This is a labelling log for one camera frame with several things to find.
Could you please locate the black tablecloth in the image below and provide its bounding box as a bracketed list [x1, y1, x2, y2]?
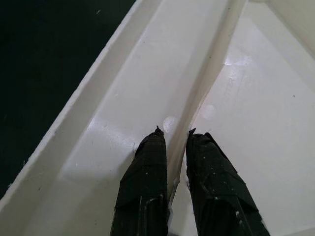
[0, 0, 137, 197]

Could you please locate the white plastic children table top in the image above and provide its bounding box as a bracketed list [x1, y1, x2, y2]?
[0, 0, 315, 236]

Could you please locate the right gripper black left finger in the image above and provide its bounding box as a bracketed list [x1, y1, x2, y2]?
[109, 125, 170, 236]

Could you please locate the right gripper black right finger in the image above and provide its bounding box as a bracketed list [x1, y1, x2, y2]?
[186, 127, 270, 236]

